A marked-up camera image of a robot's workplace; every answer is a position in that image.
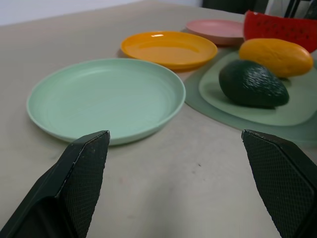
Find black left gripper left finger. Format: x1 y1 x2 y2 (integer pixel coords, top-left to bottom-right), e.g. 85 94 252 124
0 130 110 238

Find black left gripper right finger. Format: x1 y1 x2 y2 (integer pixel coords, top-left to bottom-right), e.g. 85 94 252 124
241 129 317 238

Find light green round plate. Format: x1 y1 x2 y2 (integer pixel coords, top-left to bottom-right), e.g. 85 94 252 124
26 58 186 146

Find pink round plate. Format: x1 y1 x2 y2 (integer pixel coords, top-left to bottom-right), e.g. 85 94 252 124
185 19 246 46

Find orange round plate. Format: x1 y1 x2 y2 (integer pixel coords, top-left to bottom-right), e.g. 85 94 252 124
120 30 218 73

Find pale green tray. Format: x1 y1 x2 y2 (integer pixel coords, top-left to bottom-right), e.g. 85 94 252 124
184 48 317 143

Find dark green avocado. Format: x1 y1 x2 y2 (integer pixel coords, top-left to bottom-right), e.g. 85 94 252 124
218 59 290 109

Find yellow orange mango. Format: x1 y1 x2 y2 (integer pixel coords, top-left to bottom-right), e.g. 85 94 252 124
238 38 315 78

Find red watermelon slice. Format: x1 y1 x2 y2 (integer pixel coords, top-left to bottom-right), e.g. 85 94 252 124
243 10 317 54

